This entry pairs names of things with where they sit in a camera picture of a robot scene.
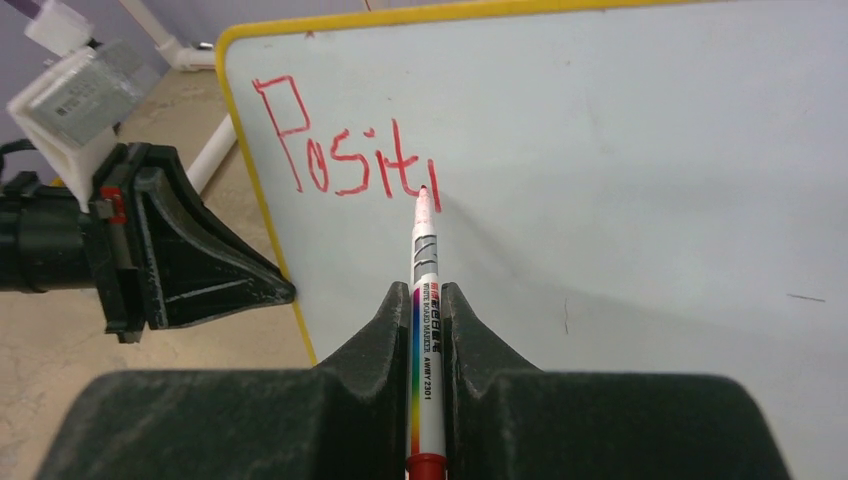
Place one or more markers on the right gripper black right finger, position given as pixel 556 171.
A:
pixel 508 419

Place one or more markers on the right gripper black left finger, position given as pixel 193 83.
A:
pixel 342 419

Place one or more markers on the yellow-framed whiteboard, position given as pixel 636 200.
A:
pixel 620 185

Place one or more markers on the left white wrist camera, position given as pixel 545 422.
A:
pixel 68 112

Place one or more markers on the red-capped white marker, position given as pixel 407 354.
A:
pixel 426 456

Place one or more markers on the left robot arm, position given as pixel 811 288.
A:
pixel 41 231

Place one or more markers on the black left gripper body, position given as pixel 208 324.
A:
pixel 119 246

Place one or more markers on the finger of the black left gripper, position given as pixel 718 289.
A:
pixel 194 269

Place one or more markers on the white PVC pipe frame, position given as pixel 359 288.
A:
pixel 190 67

